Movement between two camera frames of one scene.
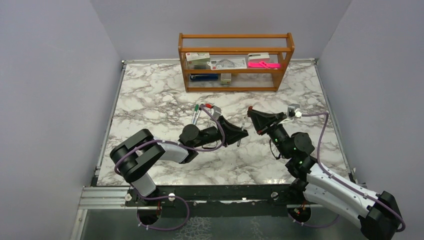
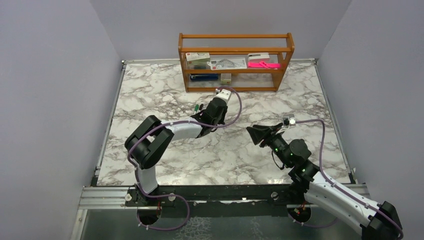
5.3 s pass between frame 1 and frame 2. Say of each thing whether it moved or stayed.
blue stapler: stayed
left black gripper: moved
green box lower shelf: stayed
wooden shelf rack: stayed
